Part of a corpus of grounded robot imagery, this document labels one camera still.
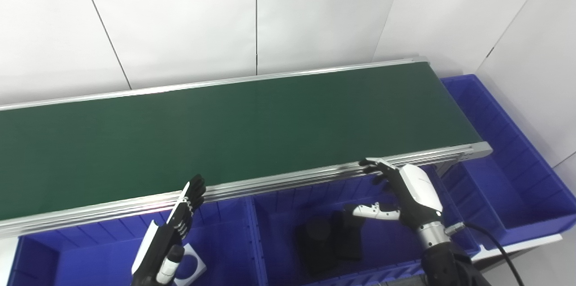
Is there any green conveyor belt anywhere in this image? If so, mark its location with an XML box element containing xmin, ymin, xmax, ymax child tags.
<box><xmin>0</xmin><ymin>57</ymin><xmax>493</xmax><ymax>238</ymax></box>
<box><xmin>0</xmin><ymin>62</ymin><xmax>482</xmax><ymax>221</ymax></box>

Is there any black cylinder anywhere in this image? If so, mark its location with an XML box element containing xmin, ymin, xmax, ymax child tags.
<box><xmin>295</xmin><ymin>210</ymin><xmax>366</xmax><ymax>277</ymax></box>

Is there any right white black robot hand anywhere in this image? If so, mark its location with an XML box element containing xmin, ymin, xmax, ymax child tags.
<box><xmin>352</xmin><ymin>158</ymin><xmax>444</xmax><ymax>232</ymax></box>

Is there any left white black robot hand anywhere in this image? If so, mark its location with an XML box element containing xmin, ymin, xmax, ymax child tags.
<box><xmin>131</xmin><ymin>174</ymin><xmax>207</xmax><ymax>286</ymax></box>

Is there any white part with round hole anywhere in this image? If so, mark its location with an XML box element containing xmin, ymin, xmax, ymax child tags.
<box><xmin>173</xmin><ymin>243</ymin><xmax>207</xmax><ymax>286</ymax></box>

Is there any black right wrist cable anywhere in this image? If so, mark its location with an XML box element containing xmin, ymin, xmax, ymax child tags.
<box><xmin>445</xmin><ymin>222</ymin><xmax>525</xmax><ymax>286</ymax></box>

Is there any blue plastic bin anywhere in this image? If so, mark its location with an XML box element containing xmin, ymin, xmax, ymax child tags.
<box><xmin>7</xmin><ymin>198</ymin><xmax>266</xmax><ymax>286</ymax></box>
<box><xmin>434</xmin><ymin>74</ymin><xmax>576</xmax><ymax>250</ymax></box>
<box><xmin>247</xmin><ymin>165</ymin><xmax>482</xmax><ymax>286</ymax></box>

